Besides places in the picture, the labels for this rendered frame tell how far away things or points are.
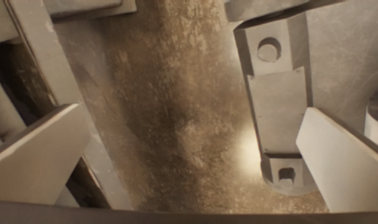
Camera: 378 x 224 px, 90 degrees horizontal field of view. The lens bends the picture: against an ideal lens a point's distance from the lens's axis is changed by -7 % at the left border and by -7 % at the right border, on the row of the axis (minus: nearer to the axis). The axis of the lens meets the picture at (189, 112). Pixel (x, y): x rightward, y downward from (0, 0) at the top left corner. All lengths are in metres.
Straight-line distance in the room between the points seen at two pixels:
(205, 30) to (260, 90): 0.30
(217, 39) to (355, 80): 0.40
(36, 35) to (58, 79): 0.08
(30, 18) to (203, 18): 0.47
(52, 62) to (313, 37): 0.52
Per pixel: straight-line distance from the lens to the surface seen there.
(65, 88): 0.47
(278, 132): 0.57
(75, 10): 0.67
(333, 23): 0.50
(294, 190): 0.71
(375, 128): 0.41
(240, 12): 0.48
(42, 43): 0.45
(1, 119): 0.62
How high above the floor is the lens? 0.65
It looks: 49 degrees down
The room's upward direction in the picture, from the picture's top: 142 degrees counter-clockwise
